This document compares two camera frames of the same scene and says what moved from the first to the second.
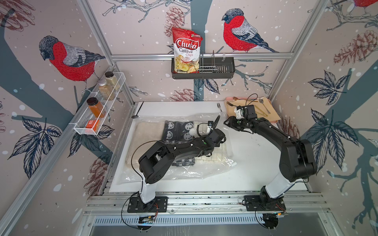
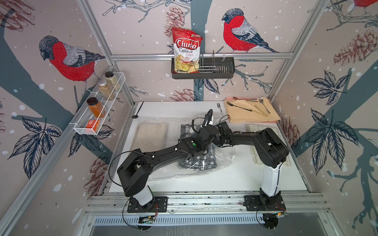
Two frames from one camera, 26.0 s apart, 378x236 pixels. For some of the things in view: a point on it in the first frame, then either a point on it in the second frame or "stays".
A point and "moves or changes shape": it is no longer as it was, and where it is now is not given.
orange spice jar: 96,107 stays
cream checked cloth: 219,154 → 259,127
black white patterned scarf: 176,132 → 204,161
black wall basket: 209,68 stays
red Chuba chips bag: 186,50 stays
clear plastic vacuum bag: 144,131 moves or changes shape
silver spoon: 261,100 stays
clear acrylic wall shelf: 90,121 stays
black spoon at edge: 136,116 stays
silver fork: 219,106 stays
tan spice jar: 105,89 stays
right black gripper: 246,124 → 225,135
